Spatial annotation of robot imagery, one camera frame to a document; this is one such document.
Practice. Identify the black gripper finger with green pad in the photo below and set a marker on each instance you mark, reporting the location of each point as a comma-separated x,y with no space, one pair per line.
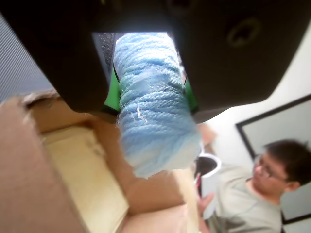
60,60
243,68

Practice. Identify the light blue yarn block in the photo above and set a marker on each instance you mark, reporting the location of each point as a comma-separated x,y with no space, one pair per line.
153,109

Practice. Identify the open cardboard box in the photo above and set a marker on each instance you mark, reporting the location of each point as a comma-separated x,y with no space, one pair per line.
60,170

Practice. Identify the black framed white board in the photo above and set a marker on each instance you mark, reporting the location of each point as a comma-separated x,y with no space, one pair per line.
277,126

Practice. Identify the white round bin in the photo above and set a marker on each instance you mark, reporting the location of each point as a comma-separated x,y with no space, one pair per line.
211,167

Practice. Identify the person in grey shirt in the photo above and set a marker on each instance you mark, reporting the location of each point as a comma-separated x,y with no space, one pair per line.
247,201

